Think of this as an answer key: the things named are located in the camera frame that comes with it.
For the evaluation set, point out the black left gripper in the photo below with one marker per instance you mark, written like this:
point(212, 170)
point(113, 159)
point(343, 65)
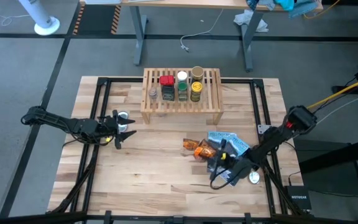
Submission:
point(106, 127)

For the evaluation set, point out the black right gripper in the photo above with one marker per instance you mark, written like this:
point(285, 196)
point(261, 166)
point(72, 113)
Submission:
point(241, 169)

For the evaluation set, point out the small grey spice shaker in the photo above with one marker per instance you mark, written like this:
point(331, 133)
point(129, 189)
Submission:
point(153, 93)

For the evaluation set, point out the green black pepper tin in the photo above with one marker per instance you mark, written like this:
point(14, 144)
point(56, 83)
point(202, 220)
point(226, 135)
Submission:
point(168, 93)

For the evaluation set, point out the red smoked paprika tin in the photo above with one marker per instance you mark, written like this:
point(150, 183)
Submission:
point(167, 80)

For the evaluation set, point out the green jar white lid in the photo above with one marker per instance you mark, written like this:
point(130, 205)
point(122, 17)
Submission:
point(182, 88)

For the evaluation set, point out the chili crunch jar yellow lid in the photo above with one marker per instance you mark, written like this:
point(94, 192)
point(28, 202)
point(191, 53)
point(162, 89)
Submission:
point(196, 88)

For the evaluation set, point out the furikake jar tan lid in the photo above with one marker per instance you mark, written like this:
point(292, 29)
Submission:
point(197, 72)

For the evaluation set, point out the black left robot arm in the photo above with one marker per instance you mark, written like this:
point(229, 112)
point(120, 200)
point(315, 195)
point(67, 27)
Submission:
point(57, 119)

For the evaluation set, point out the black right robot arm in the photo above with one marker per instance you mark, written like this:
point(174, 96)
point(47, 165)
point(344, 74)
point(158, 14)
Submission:
point(275, 137)

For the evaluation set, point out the wooden slatted shelf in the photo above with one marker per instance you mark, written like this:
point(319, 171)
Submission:
point(210, 93)

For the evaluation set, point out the blue Yellowstone book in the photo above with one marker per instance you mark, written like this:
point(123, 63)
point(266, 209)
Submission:
point(242, 146)
point(219, 136)

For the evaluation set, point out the hazard striped floor mat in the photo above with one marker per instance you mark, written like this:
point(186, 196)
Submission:
point(96, 18)

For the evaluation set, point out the black metal stand beam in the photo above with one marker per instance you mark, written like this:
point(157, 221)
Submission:
point(337, 155)

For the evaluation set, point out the white rag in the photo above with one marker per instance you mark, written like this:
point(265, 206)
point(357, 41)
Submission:
point(244, 17)

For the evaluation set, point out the wooden desk grey legs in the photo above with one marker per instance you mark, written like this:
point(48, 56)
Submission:
point(197, 3)

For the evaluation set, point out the pile of clothes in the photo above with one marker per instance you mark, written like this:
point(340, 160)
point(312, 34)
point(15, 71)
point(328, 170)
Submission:
point(291, 4)

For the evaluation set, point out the black aluminium table frame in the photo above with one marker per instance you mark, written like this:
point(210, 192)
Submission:
point(123, 80)

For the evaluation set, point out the grey metal bracket plate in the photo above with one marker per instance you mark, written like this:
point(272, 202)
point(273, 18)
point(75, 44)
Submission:
point(263, 129)

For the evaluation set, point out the black Netgear network switch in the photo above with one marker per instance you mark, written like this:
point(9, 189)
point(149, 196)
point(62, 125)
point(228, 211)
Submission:
point(298, 197)

